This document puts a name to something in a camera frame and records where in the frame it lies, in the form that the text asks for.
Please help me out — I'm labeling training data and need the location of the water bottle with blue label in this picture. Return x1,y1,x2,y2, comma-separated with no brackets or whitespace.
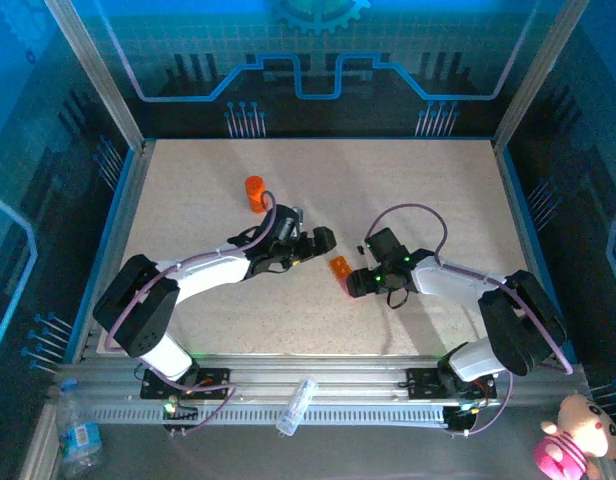
55,379,104,479

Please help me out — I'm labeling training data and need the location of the slotted grey cable duct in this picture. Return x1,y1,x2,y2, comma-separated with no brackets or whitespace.
90,404,452,427

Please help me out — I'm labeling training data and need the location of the aluminium frame post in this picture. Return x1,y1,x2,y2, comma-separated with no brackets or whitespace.
42,0,147,154
492,0,592,154

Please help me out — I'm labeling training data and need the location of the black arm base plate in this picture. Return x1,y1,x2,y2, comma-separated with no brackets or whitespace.
405,367,499,401
139,367,232,401

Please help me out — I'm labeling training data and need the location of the aluminium frame rail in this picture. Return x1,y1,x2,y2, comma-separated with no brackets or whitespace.
50,352,592,429

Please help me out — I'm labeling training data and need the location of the orange pill bottle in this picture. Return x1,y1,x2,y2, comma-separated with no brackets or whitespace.
246,188,269,215

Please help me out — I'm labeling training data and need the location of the clear empty plastic bottle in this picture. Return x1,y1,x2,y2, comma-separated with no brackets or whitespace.
275,377,319,437

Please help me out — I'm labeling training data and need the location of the pink and beige plush toy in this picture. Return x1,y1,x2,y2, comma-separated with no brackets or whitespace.
532,393,616,480

